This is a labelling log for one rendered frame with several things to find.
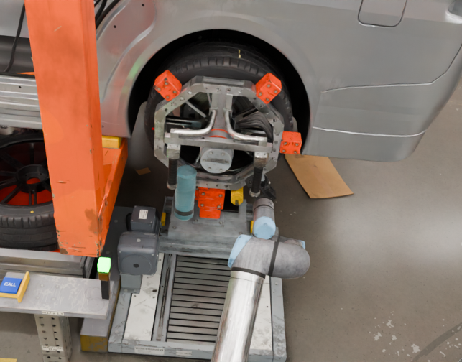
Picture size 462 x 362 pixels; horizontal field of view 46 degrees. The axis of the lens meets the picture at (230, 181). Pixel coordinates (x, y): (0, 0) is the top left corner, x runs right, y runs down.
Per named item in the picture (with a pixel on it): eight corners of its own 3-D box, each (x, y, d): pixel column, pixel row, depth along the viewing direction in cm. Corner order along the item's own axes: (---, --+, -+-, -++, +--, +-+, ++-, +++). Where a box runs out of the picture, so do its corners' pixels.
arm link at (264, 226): (251, 240, 230) (254, 223, 223) (251, 220, 239) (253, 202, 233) (274, 242, 230) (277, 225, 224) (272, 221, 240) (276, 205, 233)
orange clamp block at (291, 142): (277, 143, 243) (297, 144, 244) (278, 154, 237) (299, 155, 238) (280, 130, 239) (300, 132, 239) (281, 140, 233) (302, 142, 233)
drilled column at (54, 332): (72, 347, 246) (64, 288, 220) (67, 367, 239) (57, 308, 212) (50, 345, 246) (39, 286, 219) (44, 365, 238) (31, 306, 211)
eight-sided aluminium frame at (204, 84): (270, 184, 258) (290, 84, 223) (271, 194, 252) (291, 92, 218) (154, 174, 255) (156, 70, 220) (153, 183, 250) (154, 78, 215)
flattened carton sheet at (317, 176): (318, 144, 388) (319, 140, 386) (352, 195, 349) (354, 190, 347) (278, 148, 380) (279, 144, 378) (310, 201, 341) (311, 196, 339)
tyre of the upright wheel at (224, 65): (319, 100, 257) (215, 5, 229) (325, 128, 239) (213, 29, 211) (223, 177, 288) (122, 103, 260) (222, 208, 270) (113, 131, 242)
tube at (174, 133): (217, 115, 226) (220, 93, 219) (215, 141, 211) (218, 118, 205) (174, 110, 225) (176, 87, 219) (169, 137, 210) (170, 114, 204)
